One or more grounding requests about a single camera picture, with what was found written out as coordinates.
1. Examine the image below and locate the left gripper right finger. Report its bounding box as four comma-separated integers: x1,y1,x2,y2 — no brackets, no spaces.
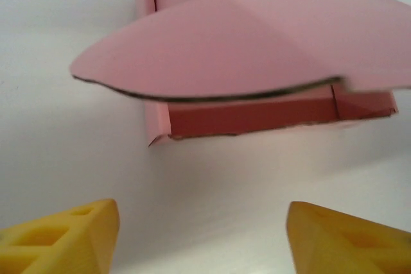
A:
285,200,411,274

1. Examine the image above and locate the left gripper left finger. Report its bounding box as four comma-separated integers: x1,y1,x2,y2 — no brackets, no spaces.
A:
0,198,121,274

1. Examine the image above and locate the pink paper box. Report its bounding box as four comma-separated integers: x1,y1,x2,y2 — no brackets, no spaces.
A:
69,0,411,148

